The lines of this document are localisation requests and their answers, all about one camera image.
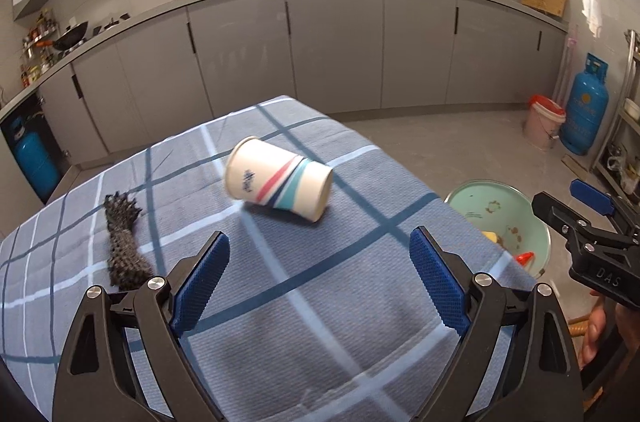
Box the pink mop handles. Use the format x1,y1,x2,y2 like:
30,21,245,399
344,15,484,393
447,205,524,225
550,25,581,103

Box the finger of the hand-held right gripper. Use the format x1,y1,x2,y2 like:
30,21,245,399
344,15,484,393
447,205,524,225
570,179,640,237
531,191,640,249

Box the person's right hand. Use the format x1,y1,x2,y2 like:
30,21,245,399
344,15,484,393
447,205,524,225
579,301,608,365

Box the metal storage shelf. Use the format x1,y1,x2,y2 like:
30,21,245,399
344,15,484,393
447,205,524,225
590,30,640,203

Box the blue plaid tablecloth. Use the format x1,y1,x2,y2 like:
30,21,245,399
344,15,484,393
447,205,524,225
0,95,506,422

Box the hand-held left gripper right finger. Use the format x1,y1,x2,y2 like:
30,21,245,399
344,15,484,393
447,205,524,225
409,225,586,422

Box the striped paper cup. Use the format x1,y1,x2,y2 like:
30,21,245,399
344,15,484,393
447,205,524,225
223,136,334,224

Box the spice rack with bottles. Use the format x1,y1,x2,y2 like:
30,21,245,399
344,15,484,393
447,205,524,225
20,7,56,88

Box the gas stove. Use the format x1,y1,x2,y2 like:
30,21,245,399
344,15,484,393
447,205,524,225
87,13,132,37

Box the grey kitchen counter cabinets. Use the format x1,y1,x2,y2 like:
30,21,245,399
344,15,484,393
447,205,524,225
0,0,571,183

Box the black wok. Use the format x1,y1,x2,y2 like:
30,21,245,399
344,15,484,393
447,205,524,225
36,21,90,52

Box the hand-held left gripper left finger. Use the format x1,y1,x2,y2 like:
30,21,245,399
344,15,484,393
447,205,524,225
51,231,231,422

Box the green enamel basin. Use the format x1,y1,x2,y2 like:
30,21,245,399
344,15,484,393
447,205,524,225
444,179,552,280

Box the white bucket with red lid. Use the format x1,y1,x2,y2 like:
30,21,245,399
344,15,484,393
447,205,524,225
522,95,567,151

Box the dark mesh scrubber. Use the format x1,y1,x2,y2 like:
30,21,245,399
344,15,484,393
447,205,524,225
103,191,155,290

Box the blue gas cylinder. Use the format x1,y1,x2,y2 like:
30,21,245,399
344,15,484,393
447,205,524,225
11,115,63,200
559,52,610,156

